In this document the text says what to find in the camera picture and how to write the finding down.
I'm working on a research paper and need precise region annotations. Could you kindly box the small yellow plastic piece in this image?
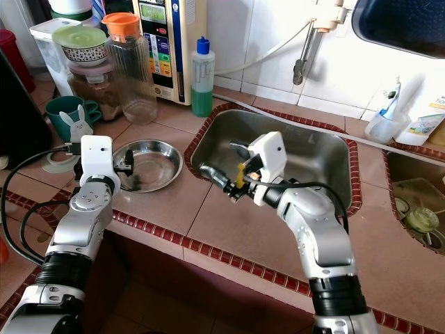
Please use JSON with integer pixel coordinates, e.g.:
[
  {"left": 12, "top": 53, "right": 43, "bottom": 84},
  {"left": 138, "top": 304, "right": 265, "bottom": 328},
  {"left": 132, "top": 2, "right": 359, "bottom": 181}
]
[{"left": 235, "top": 162, "right": 251, "bottom": 189}]

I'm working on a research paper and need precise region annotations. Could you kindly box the shallow steel bowl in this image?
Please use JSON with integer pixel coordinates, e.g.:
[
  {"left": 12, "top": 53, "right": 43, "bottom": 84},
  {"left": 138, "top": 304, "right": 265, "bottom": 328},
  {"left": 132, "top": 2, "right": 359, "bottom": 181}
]
[{"left": 111, "top": 139, "right": 184, "bottom": 194}]

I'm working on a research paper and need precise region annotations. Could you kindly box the green soap bottle blue cap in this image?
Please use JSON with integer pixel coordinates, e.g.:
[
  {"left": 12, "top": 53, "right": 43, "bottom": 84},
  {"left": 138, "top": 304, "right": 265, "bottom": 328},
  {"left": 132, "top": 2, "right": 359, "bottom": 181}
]
[{"left": 190, "top": 37, "right": 215, "bottom": 118}]

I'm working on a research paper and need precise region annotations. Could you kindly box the glass jar with brown contents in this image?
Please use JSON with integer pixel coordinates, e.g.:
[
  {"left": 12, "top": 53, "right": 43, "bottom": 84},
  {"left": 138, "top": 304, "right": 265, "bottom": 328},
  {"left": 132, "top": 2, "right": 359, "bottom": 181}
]
[{"left": 68, "top": 63, "right": 122, "bottom": 120}]

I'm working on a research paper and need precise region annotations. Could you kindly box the deep steel sink basin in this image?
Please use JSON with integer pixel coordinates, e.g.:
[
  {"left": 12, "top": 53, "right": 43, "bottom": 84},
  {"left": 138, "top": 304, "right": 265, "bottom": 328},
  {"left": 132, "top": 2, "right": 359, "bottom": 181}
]
[{"left": 184, "top": 104, "right": 362, "bottom": 216}]

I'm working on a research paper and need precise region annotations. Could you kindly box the green mug with white rabbit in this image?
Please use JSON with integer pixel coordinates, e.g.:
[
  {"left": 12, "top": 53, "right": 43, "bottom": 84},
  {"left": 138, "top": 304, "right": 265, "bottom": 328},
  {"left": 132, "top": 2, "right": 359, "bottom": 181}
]
[{"left": 44, "top": 95, "right": 102, "bottom": 145}]

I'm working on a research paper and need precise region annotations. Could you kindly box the glass pitcher with orange lid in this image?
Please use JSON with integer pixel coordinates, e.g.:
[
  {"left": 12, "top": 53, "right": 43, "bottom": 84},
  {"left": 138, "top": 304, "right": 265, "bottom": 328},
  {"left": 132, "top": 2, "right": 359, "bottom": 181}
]
[{"left": 102, "top": 12, "right": 159, "bottom": 126}]

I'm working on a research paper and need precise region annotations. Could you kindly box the cream water ionizer appliance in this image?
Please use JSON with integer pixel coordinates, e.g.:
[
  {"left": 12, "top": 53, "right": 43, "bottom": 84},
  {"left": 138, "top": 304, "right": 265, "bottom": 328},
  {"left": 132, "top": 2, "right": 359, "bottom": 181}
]
[{"left": 136, "top": 0, "right": 211, "bottom": 106}]

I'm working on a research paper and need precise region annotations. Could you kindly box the glossy black appliance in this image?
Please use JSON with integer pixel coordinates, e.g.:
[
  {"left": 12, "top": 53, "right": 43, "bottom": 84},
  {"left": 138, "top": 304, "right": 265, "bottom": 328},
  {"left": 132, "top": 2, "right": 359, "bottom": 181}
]
[{"left": 0, "top": 52, "right": 37, "bottom": 169}]

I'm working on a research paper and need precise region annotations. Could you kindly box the patterned bowl with green lid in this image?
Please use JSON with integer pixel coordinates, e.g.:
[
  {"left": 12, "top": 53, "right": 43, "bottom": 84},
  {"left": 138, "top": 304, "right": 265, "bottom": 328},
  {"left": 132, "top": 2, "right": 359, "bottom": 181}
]
[{"left": 51, "top": 25, "right": 109, "bottom": 67}]

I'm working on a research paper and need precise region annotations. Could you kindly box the clear container with white lid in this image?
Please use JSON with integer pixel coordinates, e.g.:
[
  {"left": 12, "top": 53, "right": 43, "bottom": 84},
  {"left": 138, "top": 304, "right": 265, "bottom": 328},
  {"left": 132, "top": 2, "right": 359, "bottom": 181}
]
[{"left": 29, "top": 19, "right": 74, "bottom": 98}]

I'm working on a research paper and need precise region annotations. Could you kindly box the clear plastic cup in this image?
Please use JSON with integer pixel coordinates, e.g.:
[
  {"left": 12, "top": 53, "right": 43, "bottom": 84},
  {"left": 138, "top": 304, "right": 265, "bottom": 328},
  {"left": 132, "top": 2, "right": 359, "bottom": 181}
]
[{"left": 365, "top": 110, "right": 411, "bottom": 145}]

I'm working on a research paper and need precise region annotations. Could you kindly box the dark red thermos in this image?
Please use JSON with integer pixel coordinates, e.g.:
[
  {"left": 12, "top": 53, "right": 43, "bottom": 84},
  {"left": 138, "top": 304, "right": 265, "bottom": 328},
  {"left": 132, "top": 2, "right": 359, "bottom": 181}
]
[{"left": 0, "top": 29, "right": 35, "bottom": 91}]

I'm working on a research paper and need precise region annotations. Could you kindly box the blue and white toothbrush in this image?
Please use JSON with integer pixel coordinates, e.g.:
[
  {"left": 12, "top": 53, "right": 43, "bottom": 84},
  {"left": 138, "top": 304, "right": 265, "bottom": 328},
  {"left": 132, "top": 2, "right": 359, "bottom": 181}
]
[{"left": 379, "top": 78, "right": 404, "bottom": 120}]

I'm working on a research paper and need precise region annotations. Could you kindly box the beige tap filter head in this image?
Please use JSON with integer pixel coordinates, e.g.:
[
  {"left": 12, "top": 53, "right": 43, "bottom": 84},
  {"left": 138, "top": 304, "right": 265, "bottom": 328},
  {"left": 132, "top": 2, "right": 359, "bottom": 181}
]
[{"left": 313, "top": 0, "right": 357, "bottom": 33}]

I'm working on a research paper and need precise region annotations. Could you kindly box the shallow steel sink basin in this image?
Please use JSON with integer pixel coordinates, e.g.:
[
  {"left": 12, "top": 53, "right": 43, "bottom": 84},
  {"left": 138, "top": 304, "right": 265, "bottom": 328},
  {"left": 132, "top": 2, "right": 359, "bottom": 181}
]
[{"left": 382, "top": 150, "right": 445, "bottom": 255}]

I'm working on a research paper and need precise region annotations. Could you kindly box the white jug with green band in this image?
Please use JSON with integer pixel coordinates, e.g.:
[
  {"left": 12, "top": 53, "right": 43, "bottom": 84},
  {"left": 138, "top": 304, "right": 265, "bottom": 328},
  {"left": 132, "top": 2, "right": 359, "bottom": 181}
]
[{"left": 47, "top": 0, "right": 92, "bottom": 20}]

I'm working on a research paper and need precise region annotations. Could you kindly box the clear square food container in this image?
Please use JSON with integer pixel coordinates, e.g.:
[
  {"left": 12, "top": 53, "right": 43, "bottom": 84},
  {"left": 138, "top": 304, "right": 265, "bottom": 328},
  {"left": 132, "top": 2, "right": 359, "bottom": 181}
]
[{"left": 393, "top": 177, "right": 445, "bottom": 216}]

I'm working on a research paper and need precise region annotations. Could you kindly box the green round strainer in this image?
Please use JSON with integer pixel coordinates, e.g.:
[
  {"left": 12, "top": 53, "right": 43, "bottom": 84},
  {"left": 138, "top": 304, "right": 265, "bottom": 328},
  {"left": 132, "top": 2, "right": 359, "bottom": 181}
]
[{"left": 407, "top": 205, "right": 442, "bottom": 234}]

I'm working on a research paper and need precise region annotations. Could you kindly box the white detergent bottle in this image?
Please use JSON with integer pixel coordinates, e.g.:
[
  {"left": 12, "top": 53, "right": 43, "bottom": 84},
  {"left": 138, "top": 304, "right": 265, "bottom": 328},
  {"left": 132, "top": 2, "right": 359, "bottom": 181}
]
[{"left": 394, "top": 66, "right": 445, "bottom": 147}]

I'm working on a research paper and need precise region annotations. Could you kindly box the navy blue plastic tray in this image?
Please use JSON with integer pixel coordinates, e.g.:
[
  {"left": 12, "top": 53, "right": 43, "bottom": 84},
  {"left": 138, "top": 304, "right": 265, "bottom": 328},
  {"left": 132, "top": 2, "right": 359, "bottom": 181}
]
[{"left": 351, "top": 0, "right": 445, "bottom": 60}]

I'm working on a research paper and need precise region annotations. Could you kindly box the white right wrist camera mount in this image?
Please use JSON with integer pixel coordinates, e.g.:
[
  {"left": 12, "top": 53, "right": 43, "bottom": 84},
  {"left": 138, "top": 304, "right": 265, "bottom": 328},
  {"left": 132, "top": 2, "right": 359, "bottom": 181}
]
[{"left": 247, "top": 132, "right": 287, "bottom": 207}]

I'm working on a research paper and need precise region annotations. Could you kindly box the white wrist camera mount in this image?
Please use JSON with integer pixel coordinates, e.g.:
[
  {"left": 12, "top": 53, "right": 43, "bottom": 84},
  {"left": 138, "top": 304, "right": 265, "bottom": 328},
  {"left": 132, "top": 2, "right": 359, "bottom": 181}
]
[
  {"left": 247, "top": 132, "right": 287, "bottom": 207},
  {"left": 80, "top": 136, "right": 112, "bottom": 182}
]

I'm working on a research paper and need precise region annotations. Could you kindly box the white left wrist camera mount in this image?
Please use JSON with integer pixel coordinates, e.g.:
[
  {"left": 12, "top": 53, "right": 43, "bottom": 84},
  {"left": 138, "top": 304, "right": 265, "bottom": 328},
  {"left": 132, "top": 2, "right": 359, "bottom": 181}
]
[{"left": 80, "top": 136, "right": 112, "bottom": 182}]

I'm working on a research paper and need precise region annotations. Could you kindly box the translucent round ring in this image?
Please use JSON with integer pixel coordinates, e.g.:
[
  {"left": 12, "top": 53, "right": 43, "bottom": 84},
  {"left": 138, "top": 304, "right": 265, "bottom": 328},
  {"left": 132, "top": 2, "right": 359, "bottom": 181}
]
[{"left": 40, "top": 150, "right": 81, "bottom": 175}]

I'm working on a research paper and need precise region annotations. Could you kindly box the white water hose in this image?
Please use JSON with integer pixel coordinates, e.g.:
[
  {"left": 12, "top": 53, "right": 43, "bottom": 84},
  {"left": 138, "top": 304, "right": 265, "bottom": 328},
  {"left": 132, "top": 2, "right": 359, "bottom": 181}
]
[{"left": 214, "top": 21, "right": 317, "bottom": 76}]

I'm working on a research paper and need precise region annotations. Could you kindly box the steel wall pipe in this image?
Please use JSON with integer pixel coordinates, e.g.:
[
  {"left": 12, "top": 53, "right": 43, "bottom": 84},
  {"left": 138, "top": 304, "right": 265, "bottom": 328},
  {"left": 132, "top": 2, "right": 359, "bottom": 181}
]
[{"left": 292, "top": 19, "right": 321, "bottom": 86}]

